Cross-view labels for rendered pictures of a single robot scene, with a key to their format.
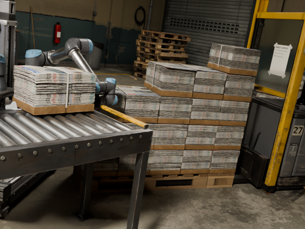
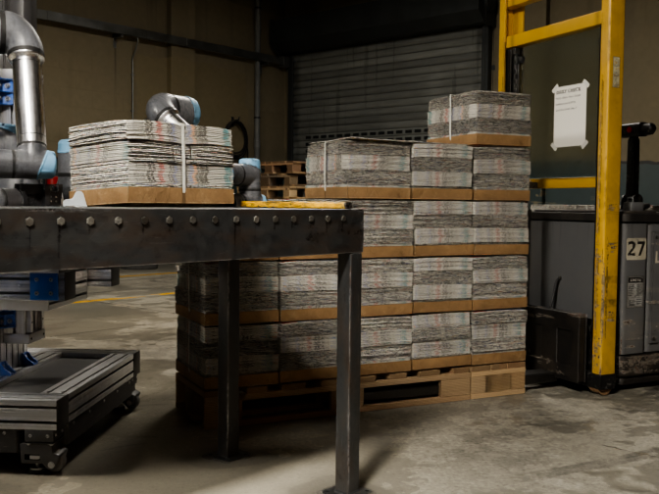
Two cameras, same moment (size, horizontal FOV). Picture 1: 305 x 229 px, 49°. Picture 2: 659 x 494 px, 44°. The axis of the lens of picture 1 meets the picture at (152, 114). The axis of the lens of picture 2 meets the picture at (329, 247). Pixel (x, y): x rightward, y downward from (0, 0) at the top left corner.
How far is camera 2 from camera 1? 0.76 m
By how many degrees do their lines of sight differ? 11
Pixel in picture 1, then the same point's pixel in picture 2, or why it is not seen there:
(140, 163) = (347, 278)
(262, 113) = (555, 237)
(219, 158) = (488, 329)
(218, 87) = (460, 174)
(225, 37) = not seen: hidden behind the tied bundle
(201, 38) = not seen: hidden behind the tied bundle
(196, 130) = (430, 269)
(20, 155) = (145, 221)
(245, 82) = (512, 161)
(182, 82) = (386, 168)
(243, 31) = not seen: hidden behind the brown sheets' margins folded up
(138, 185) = (349, 325)
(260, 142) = (565, 298)
